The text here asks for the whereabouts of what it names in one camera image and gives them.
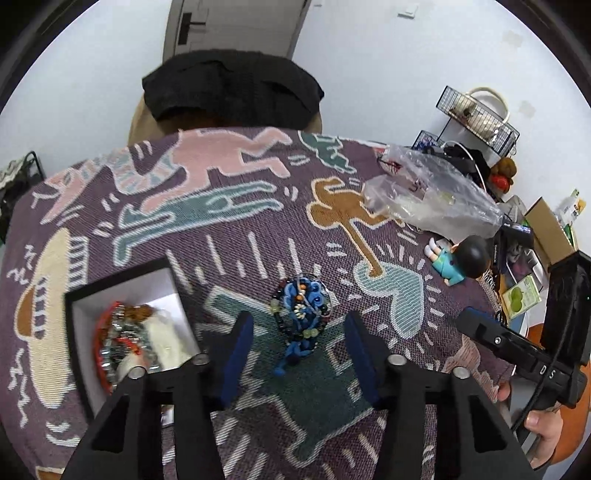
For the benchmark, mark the grey door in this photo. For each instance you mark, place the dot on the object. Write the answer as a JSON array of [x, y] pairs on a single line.
[[240, 23]]

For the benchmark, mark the black-headed doll figurine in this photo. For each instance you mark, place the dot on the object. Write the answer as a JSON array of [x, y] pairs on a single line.
[[473, 254]]

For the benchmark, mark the person's right hand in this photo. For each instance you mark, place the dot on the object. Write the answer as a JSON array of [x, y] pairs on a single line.
[[549, 434]]

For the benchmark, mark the black cloth bundle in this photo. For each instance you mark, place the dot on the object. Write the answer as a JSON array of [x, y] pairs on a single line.
[[461, 159]]

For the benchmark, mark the brown plush toy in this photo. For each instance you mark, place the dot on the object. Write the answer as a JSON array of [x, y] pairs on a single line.
[[503, 175]]

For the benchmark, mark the yellow green carton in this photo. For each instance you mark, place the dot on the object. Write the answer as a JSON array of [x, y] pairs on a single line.
[[571, 207]]

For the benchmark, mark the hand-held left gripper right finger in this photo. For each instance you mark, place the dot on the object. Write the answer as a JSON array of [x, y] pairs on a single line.
[[362, 355]]

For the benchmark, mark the white fluffy hair accessory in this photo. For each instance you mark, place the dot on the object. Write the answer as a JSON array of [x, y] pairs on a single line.
[[166, 337]]

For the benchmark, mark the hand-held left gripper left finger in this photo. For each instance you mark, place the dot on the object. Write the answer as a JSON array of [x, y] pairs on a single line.
[[235, 355]]

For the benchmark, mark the black jacket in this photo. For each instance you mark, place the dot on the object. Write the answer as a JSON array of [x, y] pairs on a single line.
[[231, 87]]

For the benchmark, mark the black square box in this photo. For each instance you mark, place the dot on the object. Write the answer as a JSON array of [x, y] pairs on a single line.
[[85, 323]]

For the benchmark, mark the open cardboard box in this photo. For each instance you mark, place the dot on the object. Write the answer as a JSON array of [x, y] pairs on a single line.
[[545, 230]]

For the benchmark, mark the clear plastic bag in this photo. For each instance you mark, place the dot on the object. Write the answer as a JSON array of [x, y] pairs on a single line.
[[438, 203]]

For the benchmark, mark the printed purple blanket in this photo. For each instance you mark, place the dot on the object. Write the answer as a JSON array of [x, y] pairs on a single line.
[[277, 221]]

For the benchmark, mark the green packet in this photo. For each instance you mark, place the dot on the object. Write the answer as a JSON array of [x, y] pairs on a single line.
[[521, 297]]

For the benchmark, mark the white handbag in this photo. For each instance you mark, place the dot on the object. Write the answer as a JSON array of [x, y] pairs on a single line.
[[480, 122]]

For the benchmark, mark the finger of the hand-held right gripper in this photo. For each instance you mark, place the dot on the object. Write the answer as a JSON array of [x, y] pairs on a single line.
[[570, 300], [498, 339]]

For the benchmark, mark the black shoe rack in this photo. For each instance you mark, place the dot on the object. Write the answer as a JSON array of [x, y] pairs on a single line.
[[27, 194]]

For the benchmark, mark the white light switch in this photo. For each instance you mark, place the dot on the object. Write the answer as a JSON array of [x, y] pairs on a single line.
[[408, 10]]

